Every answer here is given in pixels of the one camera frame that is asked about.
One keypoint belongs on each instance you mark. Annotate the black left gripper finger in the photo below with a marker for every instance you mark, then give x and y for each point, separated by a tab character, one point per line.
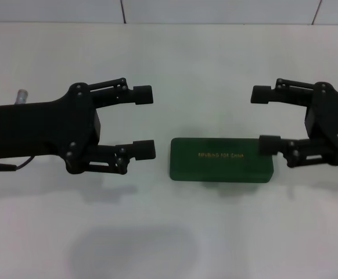
143	149
143	94

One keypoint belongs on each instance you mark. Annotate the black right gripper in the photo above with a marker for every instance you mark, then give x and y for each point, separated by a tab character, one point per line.
331	116

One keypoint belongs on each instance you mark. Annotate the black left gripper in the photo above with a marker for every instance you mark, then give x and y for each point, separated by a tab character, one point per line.
41	130

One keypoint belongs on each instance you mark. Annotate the green glasses case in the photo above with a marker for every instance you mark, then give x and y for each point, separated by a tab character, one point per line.
221	162

